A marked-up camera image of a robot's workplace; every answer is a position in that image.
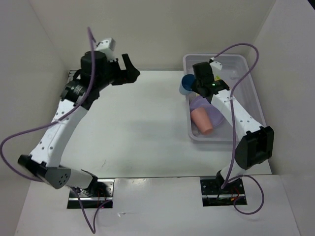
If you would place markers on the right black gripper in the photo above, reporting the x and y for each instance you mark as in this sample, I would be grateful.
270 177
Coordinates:
194 86

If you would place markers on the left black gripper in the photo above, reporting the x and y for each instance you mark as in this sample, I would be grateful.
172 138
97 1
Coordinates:
129 75

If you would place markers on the blue cup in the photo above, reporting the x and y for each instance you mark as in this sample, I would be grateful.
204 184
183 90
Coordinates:
186 84

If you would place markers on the purple plate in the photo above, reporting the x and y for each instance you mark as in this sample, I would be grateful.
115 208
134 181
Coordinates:
215 116

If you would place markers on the red cup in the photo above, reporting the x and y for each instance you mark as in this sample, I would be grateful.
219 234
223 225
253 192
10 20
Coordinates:
200 117

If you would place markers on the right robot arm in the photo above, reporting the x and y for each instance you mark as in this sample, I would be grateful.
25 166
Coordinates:
252 142

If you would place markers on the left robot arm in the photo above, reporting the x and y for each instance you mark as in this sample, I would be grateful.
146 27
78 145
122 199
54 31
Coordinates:
44 161

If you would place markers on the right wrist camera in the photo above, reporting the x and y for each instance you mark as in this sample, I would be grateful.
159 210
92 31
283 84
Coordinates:
215 65

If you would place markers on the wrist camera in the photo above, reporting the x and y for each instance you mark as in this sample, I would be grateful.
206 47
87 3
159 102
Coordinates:
215 65
105 49

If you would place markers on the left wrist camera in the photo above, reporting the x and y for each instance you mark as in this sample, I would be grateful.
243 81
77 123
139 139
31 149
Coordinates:
105 49

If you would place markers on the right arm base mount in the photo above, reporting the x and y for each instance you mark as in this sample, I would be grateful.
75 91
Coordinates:
214 196

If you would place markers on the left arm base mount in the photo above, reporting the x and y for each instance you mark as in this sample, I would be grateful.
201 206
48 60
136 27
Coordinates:
100 196

